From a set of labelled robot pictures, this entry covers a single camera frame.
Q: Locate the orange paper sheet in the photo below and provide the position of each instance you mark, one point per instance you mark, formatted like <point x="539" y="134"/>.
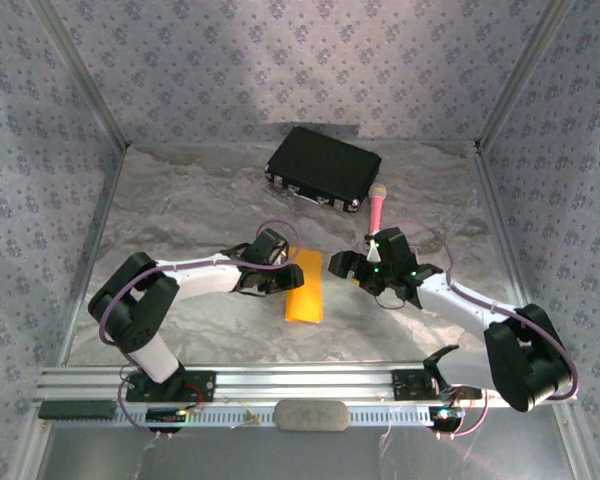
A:
<point x="310" y="295"/>

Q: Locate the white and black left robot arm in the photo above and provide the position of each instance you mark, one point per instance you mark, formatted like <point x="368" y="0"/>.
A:
<point x="205" y="277"/>

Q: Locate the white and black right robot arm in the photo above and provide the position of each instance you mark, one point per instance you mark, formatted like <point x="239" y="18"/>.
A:
<point x="460" y="300"/>

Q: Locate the pink toy microphone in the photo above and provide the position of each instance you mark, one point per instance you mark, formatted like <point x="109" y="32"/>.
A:
<point x="377" y="210"/>

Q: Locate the black hard case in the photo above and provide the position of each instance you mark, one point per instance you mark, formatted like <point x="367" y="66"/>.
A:
<point x="322" y="165"/>

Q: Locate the grey oval pad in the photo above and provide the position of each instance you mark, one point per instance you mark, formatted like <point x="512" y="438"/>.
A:
<point x="310" y="416"/>

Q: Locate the right circuit board with LED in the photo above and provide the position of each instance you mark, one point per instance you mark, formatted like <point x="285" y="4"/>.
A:
<point x="445" y="415"/>

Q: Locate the circuit board with led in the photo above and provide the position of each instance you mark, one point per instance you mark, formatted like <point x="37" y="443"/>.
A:
<point x="445" y="415"/>
<point x="165" y="416"/>

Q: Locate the left circuit board with LED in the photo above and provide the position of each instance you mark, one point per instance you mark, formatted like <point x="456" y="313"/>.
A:
<point x="165" y="416"/>

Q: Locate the black flat bar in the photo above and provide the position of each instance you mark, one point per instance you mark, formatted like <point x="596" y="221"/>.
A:
<point x="75" y="410"/>

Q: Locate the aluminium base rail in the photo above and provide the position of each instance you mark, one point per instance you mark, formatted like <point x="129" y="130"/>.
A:
<point x="305" y="382"/>

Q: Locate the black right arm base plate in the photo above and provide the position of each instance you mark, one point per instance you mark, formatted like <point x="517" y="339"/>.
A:
<point x="405" y="385"/>

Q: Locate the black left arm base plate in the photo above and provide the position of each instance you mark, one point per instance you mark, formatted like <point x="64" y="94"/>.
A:
<point x="205" y="385"/>

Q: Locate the aluminium table edge rail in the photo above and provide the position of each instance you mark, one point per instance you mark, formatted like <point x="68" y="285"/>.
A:
<point x="94" y="250"/>
<point x="501" y="225"/>

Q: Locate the aluminium corner post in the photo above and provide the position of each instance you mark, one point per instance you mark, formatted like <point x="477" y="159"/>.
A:
<point x="522" y="75"/>
<point x="82" y="75"/>

